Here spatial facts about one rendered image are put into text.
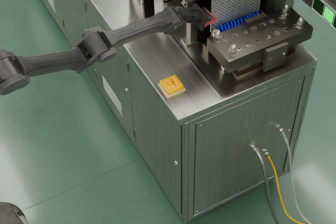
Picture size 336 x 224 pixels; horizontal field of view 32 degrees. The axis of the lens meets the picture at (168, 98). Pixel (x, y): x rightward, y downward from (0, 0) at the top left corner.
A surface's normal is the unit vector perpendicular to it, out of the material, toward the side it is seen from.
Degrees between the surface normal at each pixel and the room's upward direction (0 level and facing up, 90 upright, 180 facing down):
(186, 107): 0
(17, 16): 0
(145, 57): 0
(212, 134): 90
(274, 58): 90
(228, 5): 90
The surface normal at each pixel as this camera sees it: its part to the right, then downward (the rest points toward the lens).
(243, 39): -0.02, -0.67
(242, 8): 0.48, 0.65
